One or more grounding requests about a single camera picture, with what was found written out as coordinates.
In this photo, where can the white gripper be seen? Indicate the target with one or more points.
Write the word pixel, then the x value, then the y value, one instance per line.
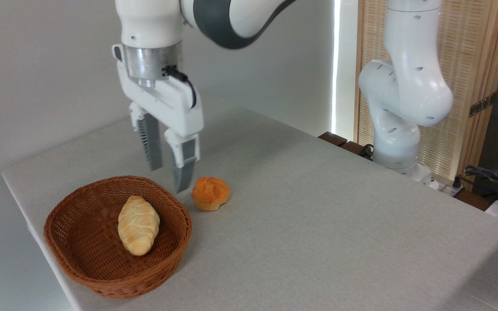
pixel 169 106

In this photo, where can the pale oblong bread loaf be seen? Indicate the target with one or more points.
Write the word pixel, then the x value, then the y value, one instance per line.
pixel 138 224

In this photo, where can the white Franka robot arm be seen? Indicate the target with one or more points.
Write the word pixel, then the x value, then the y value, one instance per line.
pixel 409 86

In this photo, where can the orange round bun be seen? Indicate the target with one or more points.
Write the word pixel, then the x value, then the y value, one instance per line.
pixel 211 194

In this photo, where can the brown wicker basket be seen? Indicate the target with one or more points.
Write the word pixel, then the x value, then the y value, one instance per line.
pixel 84 242

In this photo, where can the grey tablecloth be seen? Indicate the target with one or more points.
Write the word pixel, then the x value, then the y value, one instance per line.
pixel 318 216

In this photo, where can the dark wooden block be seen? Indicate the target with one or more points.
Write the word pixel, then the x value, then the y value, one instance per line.
pixel 355 149
pixel 332 138

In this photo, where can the dark brown wooden board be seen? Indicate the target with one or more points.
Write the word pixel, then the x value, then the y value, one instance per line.
pixel 474 199

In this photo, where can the black metal screen hinge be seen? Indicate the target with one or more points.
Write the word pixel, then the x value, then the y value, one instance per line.
pixel 482 104

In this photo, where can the wooden slatted folding screen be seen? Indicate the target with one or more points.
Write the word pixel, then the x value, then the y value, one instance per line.
pixel 474 56

